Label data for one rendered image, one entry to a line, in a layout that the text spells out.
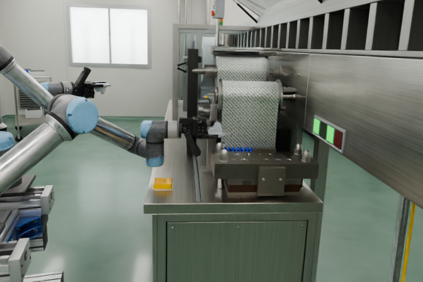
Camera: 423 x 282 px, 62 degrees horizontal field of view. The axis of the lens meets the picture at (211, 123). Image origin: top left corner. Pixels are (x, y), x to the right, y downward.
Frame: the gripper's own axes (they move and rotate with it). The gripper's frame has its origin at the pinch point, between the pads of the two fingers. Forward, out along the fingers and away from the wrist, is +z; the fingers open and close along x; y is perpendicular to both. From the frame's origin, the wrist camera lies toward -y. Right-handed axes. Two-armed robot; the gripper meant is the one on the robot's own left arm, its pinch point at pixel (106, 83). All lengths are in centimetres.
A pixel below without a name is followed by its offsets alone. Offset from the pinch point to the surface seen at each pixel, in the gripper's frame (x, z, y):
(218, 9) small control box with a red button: 30, 50, -46
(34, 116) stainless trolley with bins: -401, 61, 142
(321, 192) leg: 105, 64, 35
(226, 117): 82, 16, -2
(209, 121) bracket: 73, 15, 2
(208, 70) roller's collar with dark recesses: 53, 27, -17
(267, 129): 93, 30, 1
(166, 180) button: 79, -10, 23
